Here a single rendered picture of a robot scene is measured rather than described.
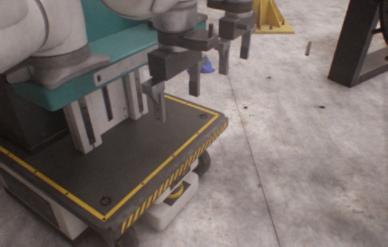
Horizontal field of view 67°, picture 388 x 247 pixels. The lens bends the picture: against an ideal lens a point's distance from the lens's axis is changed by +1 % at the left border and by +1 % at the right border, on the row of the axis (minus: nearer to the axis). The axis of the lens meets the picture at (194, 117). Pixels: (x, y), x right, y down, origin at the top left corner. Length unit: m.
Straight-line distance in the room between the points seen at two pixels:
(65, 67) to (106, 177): 0.43
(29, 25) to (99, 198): 0.56
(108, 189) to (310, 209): 0.84
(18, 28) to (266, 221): 1.08
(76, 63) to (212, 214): 0.84
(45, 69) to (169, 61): 0.30
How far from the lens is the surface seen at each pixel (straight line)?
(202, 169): 1.36
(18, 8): 0.58
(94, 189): 1.00
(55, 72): 0.73
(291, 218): 1.34
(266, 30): 3.33
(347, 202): 1.48
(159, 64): 0.59
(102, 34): 0.99
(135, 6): 0.37
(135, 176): 1.01
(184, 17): 0.57
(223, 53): 0.82
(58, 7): 0.68
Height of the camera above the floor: 1.03
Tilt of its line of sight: 34 degrees down
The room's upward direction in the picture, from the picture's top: straight up
